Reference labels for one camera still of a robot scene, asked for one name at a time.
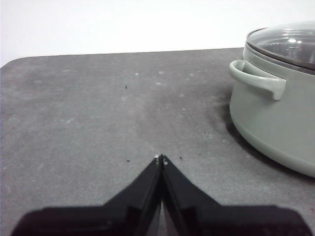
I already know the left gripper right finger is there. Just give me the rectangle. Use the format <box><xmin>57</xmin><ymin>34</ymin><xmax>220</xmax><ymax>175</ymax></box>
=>
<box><xmin>161</xmin><ymin>154</ymin><xmax>308</xmax><ymax>236</ymax></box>

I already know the glass lid with green knob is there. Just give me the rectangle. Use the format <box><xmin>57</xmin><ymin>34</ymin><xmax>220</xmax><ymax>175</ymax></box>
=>
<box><xmin>247</xmin><ymin>21</ymin><xmax>315</xmax><ymax>72</ymax></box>

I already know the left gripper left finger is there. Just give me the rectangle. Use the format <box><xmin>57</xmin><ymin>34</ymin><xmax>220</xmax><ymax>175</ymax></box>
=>
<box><xmin>11</xmin><ymin>154</ymin><xmax>163</xmax><ymax>236</ymax></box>

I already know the sage green electric pot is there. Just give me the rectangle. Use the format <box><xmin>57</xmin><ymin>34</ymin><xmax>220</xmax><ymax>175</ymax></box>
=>
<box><xmin>228</xmin><ymin>36</ymin><xmax>315</xmax><ymax>178</ymax></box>

